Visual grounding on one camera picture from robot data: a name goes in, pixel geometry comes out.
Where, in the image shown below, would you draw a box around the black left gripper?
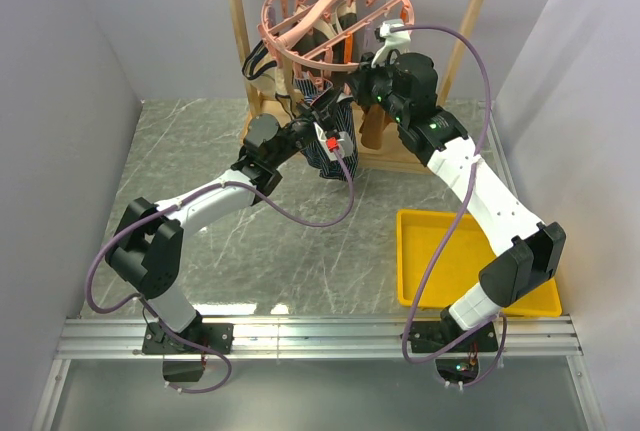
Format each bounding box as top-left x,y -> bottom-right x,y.
270,87 -> 343,169

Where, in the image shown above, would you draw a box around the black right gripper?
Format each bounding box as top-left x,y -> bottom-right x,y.
344,51 -> 408,125

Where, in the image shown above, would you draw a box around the navy striped underwear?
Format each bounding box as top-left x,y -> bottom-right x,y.
294,77 -> 359,181

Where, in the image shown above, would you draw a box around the pink round clip hanger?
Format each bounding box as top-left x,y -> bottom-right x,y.
258,0 -> 414,81

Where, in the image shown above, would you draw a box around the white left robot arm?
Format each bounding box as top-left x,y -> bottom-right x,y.
104,91 -> 349,353

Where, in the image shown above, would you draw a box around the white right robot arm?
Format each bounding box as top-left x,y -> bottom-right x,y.
346,52 -> 566,354

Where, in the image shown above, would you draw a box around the wooden hanger rack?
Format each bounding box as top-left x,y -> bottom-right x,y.
228,0 -> 484,173

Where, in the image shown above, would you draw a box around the brown hanging garment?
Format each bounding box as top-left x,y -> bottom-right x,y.
359,104 -> 396,152

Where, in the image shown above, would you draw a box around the dark hanging garment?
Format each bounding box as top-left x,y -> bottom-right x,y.
289,3 -> 359,82

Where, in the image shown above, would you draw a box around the yellow plastic tray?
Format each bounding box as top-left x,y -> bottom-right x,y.
395,208 -> 564,319

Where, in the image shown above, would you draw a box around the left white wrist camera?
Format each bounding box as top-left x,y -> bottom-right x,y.
314,123 -> 354,161

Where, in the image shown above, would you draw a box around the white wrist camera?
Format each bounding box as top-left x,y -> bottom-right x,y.
314,123 -> 354,161
372,19 -> 411,67

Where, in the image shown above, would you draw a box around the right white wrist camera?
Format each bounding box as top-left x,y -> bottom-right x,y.
372,19 -> 411,67

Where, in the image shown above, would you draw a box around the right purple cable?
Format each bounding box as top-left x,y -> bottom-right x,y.
400,23 -> 509,389

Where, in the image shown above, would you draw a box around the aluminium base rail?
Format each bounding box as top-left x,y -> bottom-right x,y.
54,316 -> 582,360

